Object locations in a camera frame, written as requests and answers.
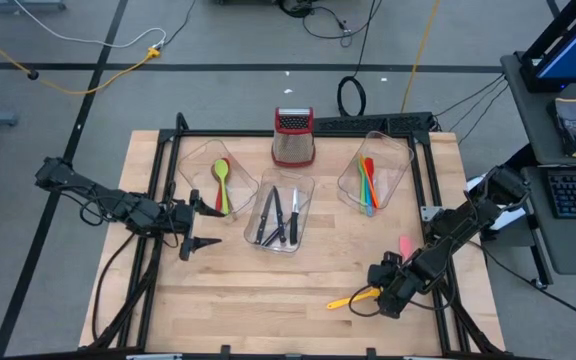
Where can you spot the aluminium extrusion bar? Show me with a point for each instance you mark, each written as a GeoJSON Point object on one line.
{"type": "Point", "coordinates": [154, 357]}

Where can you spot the computer monitor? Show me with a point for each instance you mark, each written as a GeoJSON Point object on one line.
{"type": "Point", "coordinates": [575, 45]}

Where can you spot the silver metal bracket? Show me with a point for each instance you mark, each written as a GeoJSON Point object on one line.
{"type": "Point", "coordinates": [429, 213]}

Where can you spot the pink silicone spatula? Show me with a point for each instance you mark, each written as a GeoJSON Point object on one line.
{"type": "Point", "coordinates": [406, 246]}

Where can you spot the black table frame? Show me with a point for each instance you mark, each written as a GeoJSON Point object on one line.
{"type": "Point", "coordinates": [168, 165]}

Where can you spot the orange silicone spatula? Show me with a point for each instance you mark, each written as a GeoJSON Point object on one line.
{"type": "Point", "coordinates": [374, 195]}

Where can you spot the long red silicone spatula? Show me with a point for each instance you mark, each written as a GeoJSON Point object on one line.
{"type": "Point", "coordinates": [369, 167]}

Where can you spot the clear plastic bin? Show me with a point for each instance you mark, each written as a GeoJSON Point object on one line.
{"type": "Point", "coordinates": [393, 155]}
{"type": "Point", "coordinates": [198, 165]}
{"type": "Point", "coordinates": [303, 235]}

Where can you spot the teal silicone spatula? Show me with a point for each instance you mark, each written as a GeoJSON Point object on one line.
{"type": "Point", "coordinates": [368, 205]}

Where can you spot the green silicone spatula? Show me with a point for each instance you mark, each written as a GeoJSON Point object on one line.
{"type": "Point", "coordinates": [361, 185]}

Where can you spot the dark red silicone utensil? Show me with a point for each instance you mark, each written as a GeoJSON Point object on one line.
{"type": "Point", "coordinates": [213, 172]}

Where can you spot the black table clip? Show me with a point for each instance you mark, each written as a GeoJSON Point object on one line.
{"type": "Point", "coordinates": [370, 353]}
{"type": "Point", "coordinates": [225, 351]}

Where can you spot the grey keyboard desk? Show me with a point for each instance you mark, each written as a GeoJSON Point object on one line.
{"type": "Point", "coordinates": [568, 245]}

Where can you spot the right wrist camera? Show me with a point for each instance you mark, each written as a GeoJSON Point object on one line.
{"type": "Point", "coordinates": [385, 270]}

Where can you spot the black power strip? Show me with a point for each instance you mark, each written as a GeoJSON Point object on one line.
{"type": "Point", "coordinates": [373, 122]}

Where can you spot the yellow silicone spatula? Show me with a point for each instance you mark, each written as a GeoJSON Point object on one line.
{"type": "Point", "coordinates": [348, 300]}

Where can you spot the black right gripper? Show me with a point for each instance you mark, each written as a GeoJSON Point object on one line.
{"type": "Point", "coordinates": [398, 295]}

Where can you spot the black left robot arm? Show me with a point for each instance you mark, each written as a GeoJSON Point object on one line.
{"type": "Point", "coordinates": [98, 197]}

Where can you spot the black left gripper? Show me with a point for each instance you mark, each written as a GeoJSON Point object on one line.
{"type": "Point", "coordinates": [184, 220]}

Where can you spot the black side desk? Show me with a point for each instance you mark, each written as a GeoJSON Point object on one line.
{"type": "Point", "coordinates": [533, 120]}

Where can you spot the red silicone spoon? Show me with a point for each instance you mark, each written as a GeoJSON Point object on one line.
{"type": "Point", "coordinates": [218, 200]}

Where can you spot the pair of work gloves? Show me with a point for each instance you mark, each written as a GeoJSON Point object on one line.
{"type": "Point", "coordinates": [573, 127]}

